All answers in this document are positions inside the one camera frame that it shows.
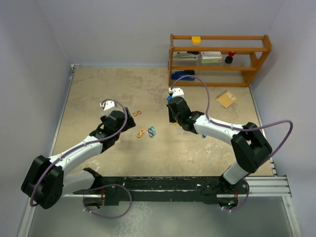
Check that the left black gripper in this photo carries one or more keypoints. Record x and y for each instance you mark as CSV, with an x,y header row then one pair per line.
x,y
130,123

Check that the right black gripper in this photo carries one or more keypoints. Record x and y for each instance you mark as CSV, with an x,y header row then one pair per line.
x,y
171,118

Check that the orange S carabiner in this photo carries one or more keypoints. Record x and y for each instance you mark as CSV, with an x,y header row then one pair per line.
x,y
140,134
137,113

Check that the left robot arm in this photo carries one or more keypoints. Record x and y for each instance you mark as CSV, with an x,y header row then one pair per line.
x,y
48,179

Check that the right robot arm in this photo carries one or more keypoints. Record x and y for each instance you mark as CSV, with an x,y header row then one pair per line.
x,y
250,147

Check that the blue stapler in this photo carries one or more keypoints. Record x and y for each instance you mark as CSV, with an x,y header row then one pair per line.
x,y
187,73

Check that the yellow spiral notebook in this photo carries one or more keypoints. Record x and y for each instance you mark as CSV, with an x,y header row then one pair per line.
x,y
226,98

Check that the wooden shelf rack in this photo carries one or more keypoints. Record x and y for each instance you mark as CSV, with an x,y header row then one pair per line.
x,y
242,54

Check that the grey stapler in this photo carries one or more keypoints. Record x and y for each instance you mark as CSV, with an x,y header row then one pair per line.
x,y
185,55

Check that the white red box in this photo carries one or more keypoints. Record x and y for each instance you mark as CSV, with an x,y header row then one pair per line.
x,y
210,57

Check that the red black stamp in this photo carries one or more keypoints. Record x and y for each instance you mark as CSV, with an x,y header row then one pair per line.
x,y
229,58

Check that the yellow block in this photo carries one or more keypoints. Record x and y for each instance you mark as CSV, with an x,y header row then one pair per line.
x,y
196,40

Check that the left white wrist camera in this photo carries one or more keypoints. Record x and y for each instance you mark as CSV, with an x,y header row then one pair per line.
x,y
108,106

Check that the black base frame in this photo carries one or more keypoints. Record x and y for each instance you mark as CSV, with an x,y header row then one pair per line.
x,y
205,189

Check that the aluminium rail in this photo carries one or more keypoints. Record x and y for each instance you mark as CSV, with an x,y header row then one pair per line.
x,y
266,186

